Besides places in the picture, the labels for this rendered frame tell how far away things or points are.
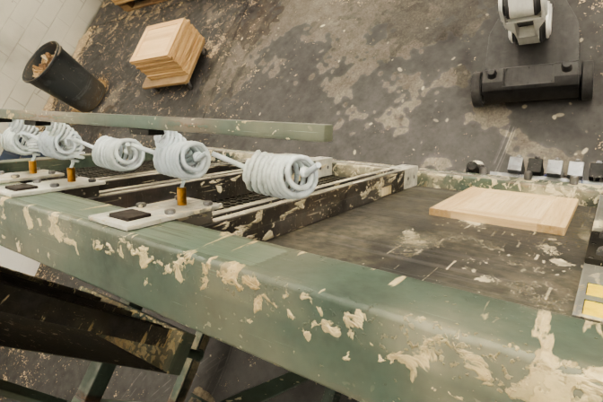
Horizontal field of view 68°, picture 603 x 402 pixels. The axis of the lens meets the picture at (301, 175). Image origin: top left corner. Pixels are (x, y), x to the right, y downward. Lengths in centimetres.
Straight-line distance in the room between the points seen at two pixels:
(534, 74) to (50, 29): 542
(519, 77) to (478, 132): 36
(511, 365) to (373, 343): 12
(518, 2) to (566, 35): 56
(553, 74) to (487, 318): 232
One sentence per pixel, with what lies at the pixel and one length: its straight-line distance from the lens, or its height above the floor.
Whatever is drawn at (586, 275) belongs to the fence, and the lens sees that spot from 80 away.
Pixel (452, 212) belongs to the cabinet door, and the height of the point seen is 123.
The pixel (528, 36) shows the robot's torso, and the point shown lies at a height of 34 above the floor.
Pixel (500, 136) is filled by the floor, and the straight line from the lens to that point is 275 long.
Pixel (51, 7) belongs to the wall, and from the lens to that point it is 659.
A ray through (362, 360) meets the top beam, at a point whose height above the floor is 190.
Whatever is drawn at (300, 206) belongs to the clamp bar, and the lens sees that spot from 102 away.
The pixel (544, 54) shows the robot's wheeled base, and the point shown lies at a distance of 283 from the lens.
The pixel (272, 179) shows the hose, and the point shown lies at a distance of 62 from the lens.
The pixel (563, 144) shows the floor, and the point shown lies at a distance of 270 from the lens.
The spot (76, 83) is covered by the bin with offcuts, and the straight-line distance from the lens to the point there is 522.
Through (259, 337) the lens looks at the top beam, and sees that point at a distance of 53.
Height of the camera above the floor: 233
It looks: 50 degrees down
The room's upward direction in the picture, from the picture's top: 46 degrees counter-clockwise
